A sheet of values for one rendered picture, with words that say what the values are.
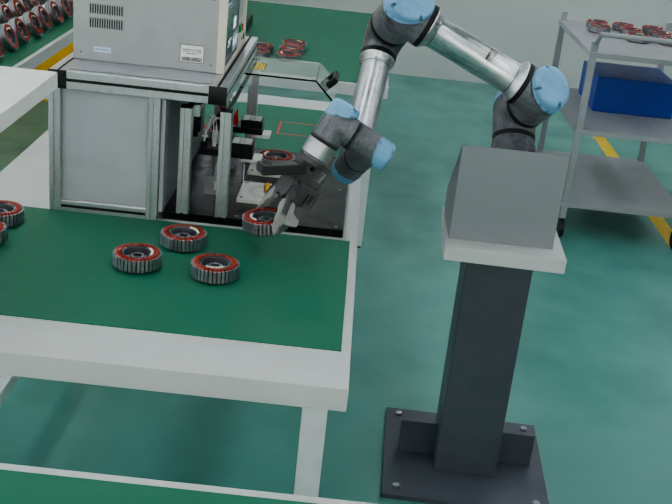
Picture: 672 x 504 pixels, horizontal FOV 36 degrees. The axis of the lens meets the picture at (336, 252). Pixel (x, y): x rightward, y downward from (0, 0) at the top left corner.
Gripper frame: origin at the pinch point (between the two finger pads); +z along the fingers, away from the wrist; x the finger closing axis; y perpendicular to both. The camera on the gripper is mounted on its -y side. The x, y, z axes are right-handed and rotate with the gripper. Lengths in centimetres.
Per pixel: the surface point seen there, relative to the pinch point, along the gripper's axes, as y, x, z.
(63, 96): -48, 35, 2
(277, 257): 6.4, -4.2, 5.0
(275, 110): 44, 127, -16
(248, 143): 0.6, 33.7, -11.3
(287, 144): 36, 86, -12
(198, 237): -11.1, 2.5, 11.0
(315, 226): 18.3, 9.6, -4.0
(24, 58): -26, 205, 24
